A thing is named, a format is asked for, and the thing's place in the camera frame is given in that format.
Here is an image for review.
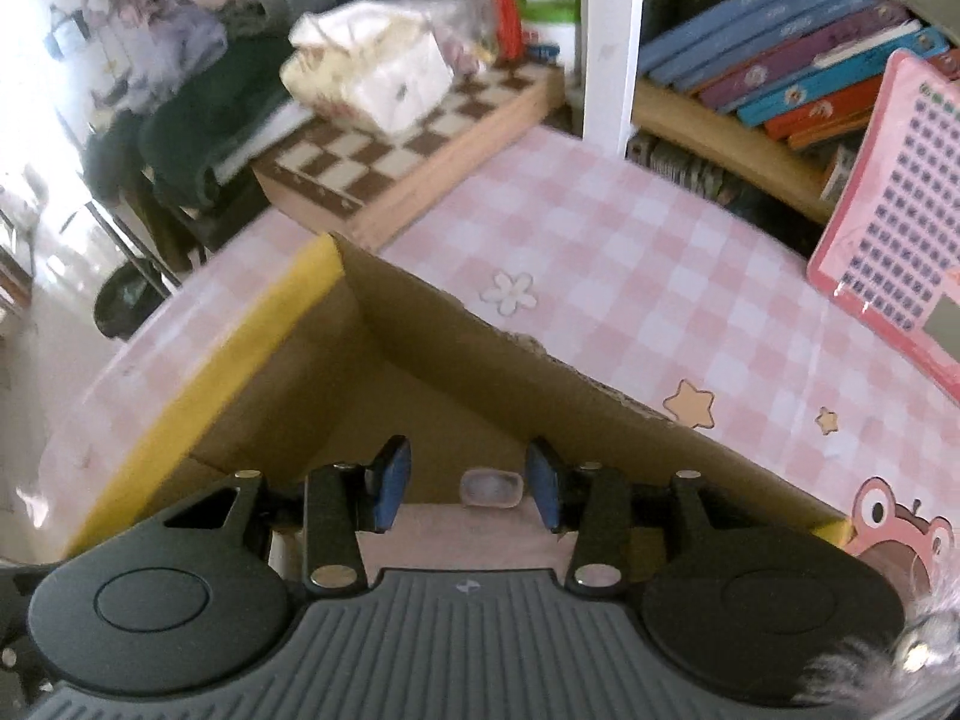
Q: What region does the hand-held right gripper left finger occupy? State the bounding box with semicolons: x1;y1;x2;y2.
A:
161;435;412;595

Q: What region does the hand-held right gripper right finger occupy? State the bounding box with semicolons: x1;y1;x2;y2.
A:
525;436;758;597

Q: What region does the small translucent plastic cup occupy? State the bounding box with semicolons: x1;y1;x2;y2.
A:
460;469;524;511

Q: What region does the cardboard box with yellow edges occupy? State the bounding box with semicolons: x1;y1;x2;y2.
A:
64;232;856;563

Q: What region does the green and white container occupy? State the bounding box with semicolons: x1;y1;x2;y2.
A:
521;0;582;68

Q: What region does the pink checked tablecloth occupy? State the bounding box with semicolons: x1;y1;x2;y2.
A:
37;124;960;578

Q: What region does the wooden chessboard box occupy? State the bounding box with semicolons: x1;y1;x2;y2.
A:
253;60;567;248

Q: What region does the black round bin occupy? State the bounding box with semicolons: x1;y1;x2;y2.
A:
94;262;162;338

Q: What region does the grey fluffy cloth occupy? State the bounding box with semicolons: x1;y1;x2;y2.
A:
795;592;960;713

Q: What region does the wooden bookshelf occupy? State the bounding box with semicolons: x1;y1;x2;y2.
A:
630;0;960;226

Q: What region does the dark green cloth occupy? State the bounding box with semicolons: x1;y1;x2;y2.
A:
139;37;301;211

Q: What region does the white crumpled bag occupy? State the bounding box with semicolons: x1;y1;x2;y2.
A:
280;0;455;136

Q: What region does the pink learning tablet toy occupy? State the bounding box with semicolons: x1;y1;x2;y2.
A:
808;49;960;383

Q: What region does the red tube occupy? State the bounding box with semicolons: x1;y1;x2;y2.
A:
487;0;526;61

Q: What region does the row of children's books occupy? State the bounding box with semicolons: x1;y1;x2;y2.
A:
637;0;960;151

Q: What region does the purple cloth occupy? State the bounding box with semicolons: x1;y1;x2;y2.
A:
150;0;226;61

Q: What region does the hanging tote bag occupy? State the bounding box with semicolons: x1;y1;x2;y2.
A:
45;7;83;57

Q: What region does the white shelf post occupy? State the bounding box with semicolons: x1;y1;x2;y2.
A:
585;0;653;158

